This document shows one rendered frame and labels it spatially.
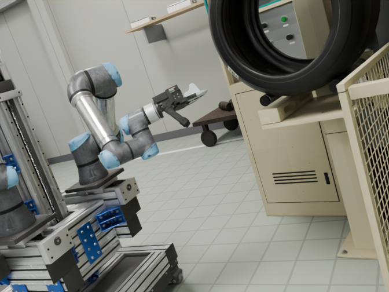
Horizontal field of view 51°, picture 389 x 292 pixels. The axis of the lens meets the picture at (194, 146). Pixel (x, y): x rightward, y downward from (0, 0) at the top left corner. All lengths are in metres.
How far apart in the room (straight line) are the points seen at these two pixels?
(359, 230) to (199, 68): 4.13
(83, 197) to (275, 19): 1.40
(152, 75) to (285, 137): 4.01
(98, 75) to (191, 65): 4.18
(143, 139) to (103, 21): 5.10
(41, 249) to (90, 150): 0.60
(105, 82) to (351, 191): 1.23
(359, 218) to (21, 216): 1.52
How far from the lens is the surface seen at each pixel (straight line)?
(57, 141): 7.89
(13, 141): 1.96
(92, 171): 2.09
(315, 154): 2.46
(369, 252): 2.20
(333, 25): 1.44
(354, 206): 2.12
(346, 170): 2.04
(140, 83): 6.39
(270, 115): 1.64
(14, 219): 1.78
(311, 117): 1.59
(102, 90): 1.81
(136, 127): 1.60
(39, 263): 1.75
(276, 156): 2.56
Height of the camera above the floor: 1.17
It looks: 13 degrees down
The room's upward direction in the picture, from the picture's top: 18 degrees counter-clockwise
